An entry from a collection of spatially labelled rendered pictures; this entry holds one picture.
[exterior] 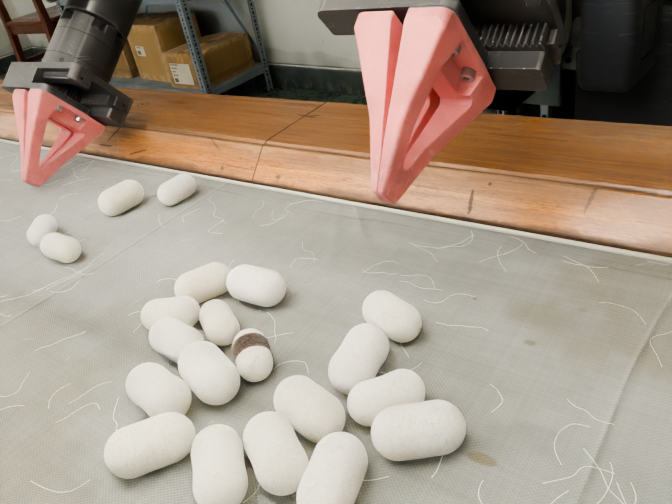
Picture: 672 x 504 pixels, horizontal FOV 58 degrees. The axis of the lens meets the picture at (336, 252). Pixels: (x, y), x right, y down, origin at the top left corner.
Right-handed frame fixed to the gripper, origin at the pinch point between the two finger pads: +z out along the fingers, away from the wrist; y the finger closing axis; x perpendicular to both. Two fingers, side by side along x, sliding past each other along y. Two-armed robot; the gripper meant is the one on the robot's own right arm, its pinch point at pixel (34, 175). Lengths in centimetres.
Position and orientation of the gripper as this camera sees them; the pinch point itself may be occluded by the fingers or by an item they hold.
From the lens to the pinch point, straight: 60.1
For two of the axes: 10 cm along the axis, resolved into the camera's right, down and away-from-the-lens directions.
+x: 4.9, 2.9, 8.2
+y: 8.2, 1.7, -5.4
